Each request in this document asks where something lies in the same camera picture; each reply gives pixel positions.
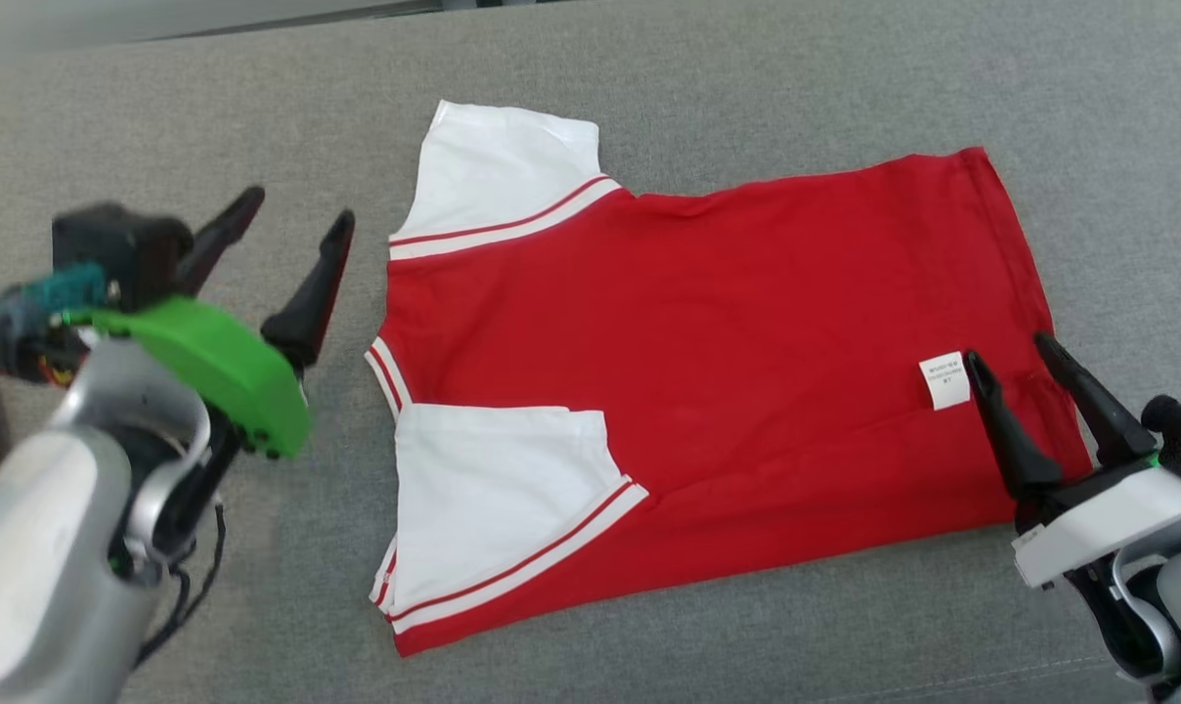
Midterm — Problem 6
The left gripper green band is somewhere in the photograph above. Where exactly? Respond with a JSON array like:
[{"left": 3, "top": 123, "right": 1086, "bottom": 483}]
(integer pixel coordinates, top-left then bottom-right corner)
[{"left": 92, "top": 186, "right": 356, "bottom": 461}]

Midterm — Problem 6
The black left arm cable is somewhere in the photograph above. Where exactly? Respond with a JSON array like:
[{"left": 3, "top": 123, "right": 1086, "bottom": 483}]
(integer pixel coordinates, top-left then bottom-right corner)
[{"left": 136, "top": 499, "right": 228, "bottom": 671}]

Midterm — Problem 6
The red t-shirt with white sleeves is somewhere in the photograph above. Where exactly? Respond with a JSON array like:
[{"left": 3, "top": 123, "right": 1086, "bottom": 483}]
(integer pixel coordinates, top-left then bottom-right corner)
[{"left": 364, "top": 98, "right": 1095, "bottom": 658}]

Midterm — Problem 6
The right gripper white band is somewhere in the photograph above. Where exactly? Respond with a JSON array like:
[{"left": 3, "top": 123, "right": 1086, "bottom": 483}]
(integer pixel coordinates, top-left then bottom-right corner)
[{"left": 964, "top": 332, "right": 1181, "bottom": 590}]

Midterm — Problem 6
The teal left camera connector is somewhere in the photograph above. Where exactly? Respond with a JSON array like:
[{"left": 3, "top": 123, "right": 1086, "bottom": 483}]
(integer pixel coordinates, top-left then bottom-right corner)
[{"left": 19, "top": 262, "right": 112, "bottom": 319}]

